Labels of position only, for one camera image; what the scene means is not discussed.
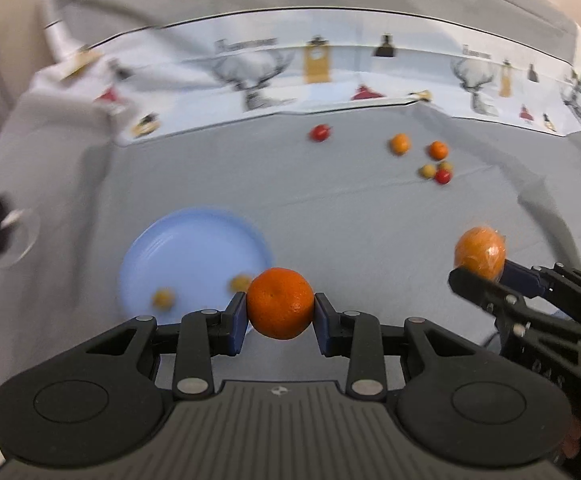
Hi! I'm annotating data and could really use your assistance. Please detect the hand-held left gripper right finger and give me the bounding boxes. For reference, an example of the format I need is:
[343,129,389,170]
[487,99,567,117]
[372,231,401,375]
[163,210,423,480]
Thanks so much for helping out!
[314,293,486,402]

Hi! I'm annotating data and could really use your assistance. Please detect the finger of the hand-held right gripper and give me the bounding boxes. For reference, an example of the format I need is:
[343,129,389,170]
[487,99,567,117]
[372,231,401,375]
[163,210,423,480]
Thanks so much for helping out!
[449,267,530,341]
[501,259,581,312]

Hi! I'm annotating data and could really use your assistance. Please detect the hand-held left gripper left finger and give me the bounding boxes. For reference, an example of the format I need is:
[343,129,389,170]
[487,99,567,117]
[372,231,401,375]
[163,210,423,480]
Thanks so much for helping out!
[78,292,249,402]

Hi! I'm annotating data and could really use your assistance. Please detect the plastic-wrapped orange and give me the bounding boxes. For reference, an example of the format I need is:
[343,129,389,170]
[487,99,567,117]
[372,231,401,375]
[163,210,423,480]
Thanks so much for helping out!
[453,226,507,281]

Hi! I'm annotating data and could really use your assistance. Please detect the large orange tangerine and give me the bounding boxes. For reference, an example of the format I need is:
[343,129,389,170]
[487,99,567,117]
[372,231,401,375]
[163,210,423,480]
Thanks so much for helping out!
[246,267,316,342]

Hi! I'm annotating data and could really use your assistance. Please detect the blue plate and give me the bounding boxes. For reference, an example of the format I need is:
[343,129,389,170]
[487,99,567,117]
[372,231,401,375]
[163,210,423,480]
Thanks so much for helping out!
[118,206,274,328]

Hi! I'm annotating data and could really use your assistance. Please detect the white deer printed cloth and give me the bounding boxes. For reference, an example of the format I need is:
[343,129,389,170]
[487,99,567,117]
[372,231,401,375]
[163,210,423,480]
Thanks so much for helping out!
[35,7,581,148]

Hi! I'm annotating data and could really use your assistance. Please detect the white cable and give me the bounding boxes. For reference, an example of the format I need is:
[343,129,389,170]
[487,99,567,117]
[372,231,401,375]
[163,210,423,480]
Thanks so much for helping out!
[0,207,40,266]

